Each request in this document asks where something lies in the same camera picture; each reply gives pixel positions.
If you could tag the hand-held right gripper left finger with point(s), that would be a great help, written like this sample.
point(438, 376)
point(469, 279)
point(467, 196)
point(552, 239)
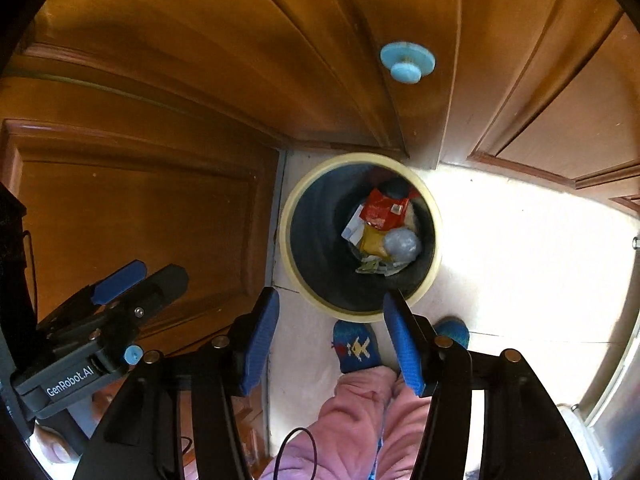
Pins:
point(260, 340)

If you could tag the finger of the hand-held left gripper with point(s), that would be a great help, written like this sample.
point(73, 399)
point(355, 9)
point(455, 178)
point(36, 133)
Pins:
point(160, 290)
point(120, 280)

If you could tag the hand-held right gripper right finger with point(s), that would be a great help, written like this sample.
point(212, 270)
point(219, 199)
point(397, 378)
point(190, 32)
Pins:
point(405, 350)

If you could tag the pale green wrapper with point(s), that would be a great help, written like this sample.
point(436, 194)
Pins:
point(375, 265)

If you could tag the cream rimmed dark bin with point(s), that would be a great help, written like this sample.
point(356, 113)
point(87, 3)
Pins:
point(320, 260)

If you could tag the yellow snack wrapper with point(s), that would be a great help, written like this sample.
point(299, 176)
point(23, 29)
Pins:
point(372, 242)

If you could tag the white paper scrap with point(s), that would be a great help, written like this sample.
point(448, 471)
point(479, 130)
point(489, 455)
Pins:
point(352, 230)

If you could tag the red snack wrapper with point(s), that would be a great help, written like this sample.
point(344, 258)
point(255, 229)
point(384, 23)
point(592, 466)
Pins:
point(382, 207)

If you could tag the person's left hand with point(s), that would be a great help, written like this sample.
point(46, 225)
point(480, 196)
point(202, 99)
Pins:
point(55, 447)

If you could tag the brown wooden cabinet door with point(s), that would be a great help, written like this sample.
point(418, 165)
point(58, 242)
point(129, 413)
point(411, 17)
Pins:
point(225, 50)
point(150, 220)
point(560, 110)

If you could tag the person's pink fleece trousers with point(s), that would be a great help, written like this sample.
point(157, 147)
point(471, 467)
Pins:
point(345, 425)

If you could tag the white plastic bag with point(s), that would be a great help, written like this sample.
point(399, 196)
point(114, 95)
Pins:
point(582, 435)

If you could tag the silver white appliance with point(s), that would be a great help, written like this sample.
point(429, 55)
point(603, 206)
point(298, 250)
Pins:
point(620, 360)

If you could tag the light blue cabinet knob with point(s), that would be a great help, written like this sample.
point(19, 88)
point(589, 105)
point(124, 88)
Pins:
point(407, 60)

